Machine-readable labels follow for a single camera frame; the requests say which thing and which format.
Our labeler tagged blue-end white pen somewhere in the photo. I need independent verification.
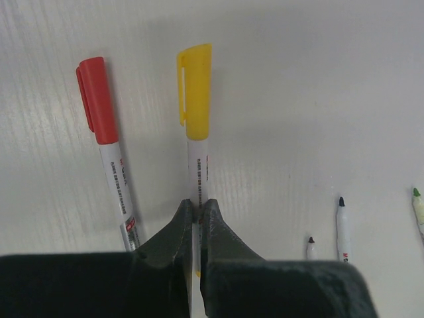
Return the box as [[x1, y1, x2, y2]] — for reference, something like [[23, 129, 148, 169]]
[[336, 197, 351, 264]]

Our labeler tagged red-end white pen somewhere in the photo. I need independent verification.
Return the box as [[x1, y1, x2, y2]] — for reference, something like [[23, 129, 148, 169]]
[[99, 142, 141, 251]]

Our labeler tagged red pen cap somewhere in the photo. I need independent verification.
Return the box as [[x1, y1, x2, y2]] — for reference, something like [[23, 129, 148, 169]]
[[76, 56, 119, 145]]

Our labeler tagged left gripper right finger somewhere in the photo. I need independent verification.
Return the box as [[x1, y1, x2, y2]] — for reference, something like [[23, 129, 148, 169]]
[[200, 199, 376, 317]]

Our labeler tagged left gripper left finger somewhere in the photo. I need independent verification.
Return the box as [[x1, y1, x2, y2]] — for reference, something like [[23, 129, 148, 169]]
[[1, 199, 193, 317]]

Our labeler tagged magenta-end white pen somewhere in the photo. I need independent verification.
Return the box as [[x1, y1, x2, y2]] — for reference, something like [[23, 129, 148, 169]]
[[305, 237, 317, 260]]

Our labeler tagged green-end white pen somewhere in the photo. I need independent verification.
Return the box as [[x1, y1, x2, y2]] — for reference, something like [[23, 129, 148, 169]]
[[412, 187, 424, 242]]

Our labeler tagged yellow-end white pen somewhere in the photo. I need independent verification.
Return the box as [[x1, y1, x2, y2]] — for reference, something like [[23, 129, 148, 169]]
[[187, 139, 209, 277]]

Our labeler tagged yellow pen cap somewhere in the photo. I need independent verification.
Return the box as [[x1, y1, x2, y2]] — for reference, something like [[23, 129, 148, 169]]
[[176, 43, 212, 141]]

